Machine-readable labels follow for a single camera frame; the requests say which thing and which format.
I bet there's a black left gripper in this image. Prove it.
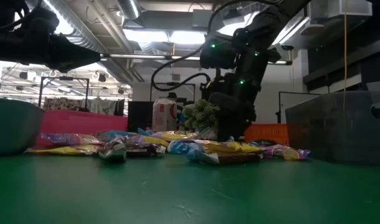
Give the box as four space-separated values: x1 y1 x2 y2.
0 12 102 73

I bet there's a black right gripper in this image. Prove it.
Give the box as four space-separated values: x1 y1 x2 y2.
217 67 262 141

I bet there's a purple gummy candy bag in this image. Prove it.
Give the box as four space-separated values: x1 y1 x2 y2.
260 144 312 162
40 133 105 147

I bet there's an orange plastic basket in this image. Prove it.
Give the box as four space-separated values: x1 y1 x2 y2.
244 123 290 147

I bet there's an artificial green potted plant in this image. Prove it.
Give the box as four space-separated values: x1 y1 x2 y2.
181 98 221 140

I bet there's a patterned hanging cloth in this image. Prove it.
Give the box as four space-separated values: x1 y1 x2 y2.
42 96 126 116

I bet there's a red plastic bin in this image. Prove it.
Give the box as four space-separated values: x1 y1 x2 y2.
34 109 129 149

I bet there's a long tube light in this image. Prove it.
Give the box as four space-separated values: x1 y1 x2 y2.
99 53 293 66

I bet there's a bright ceiling light panel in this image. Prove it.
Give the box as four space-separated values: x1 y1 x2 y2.
123 28 206 45

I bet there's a green table mat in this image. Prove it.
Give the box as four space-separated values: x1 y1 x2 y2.
0 151 380 224

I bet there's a teal plastic bin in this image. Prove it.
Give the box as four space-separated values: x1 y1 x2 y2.
0 97 45 157

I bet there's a black computer monitor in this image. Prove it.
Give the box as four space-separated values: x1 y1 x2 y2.
127 101 155 133

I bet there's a grey translucent plastic bin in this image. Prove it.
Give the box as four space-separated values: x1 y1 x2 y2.
285 80 380 166

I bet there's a white ceiling ventilation unit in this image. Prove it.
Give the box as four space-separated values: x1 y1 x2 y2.
308 0 373 19

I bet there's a black metal frame stand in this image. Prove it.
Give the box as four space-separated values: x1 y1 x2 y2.
150 82 196 103
37 76 90 110

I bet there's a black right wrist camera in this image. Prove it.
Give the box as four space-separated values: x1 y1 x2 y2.
199 73 224 100

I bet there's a white board with black frame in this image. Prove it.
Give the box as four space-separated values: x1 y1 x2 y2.
276 91 321 124

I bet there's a small silver ventilation duct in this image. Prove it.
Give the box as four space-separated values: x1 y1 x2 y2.
116 0 141 20

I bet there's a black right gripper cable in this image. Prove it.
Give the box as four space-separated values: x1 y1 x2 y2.
151 43 212 93

